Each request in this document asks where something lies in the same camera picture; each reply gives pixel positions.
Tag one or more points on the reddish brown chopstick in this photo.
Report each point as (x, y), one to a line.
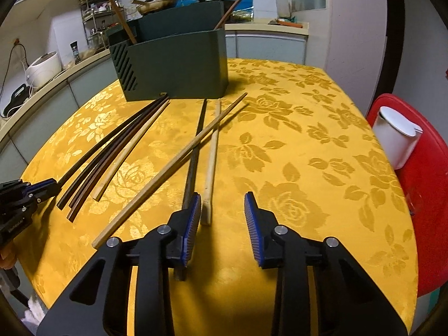
(241, 1)

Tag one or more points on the yellow floral tablecloth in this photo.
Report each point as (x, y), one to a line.
(297, 182)

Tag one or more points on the white rice cooker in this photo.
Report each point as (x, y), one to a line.
(42, 70)

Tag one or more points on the light bamboo chopstick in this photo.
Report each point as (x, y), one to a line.
(128, 154)
(211, 168)

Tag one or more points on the brown wooden chopstick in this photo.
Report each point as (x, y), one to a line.
(115, 8)
(107, 168)

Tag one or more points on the wooden chopsticks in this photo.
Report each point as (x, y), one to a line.
(154, 187)

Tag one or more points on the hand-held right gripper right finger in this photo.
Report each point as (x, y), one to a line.
(250, 224)

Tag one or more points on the dark brown chopstick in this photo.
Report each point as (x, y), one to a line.
(99, 168)

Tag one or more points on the red plastic stool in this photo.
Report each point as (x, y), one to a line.
(427, 217)

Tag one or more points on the black handheld appliance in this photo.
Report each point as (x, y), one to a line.
(15, 99)

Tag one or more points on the person's left hand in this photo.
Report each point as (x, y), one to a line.
(6, 259)

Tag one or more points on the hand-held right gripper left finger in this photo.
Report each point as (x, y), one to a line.
(191, 232)

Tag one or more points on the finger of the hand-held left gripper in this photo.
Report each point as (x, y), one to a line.
(42, 195)
(40, 184)

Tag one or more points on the dark green utensil holder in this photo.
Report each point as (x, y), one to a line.
(175, 66)

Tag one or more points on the white lidded container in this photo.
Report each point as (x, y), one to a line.
(392, 140)

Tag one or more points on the thin black chopstick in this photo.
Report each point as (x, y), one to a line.
(101, 136)

